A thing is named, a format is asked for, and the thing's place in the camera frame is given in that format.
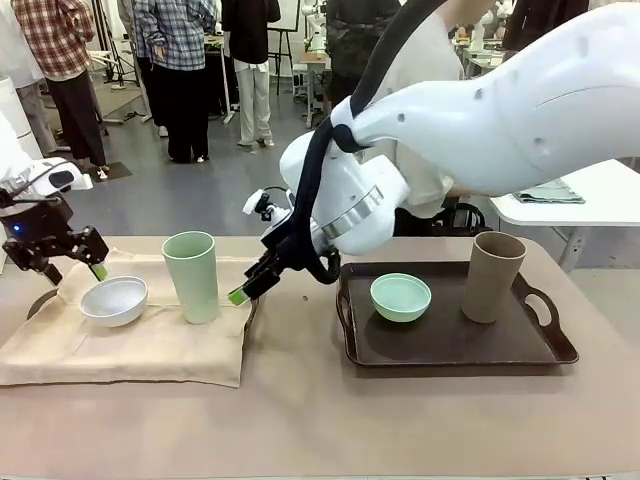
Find white cylindrical appliance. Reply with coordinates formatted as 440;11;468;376
0;75;41;161

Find person in white shirt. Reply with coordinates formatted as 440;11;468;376
0;0;47;156

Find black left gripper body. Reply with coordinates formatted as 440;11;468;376
0;193;76;252

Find dark brown plastic tray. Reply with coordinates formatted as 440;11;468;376
24;287;262;336
335;262;580;377

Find person in dark coat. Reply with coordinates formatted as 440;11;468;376
324;0;401;109

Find person in dark maroon clothes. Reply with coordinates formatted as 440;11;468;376
503;0;591;50

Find pale grey-green cloth mat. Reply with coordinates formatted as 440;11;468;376
517;180;586;205

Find person in blue plaid shirt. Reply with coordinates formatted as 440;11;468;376
131;0;212;164

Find white bowl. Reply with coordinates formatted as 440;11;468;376
79;276;150;329

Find person black top white trousers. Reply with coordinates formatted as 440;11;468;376
219;0;282;149

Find tall brown cup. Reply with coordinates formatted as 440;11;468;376
461;231;528;324

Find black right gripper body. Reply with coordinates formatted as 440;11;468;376
259;218;302;275

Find white side table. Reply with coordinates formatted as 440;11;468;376
489;157;640;274

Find thin black right camera cable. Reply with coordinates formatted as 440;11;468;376
259;185;294;211

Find tall pale green cup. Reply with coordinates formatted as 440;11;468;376
162;230;221;325

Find beige cloth mat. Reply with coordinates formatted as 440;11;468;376
0;244;261;389

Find person in red plaid shirt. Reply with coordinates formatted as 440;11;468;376
12;0;110;180

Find pale green bowl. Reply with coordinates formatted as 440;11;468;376
369;272;433;323

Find black braided cable sleeve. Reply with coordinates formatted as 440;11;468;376
287;0;451;286

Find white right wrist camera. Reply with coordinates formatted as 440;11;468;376
243;187;282;225

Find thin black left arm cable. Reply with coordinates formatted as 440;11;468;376
0;167;61;206

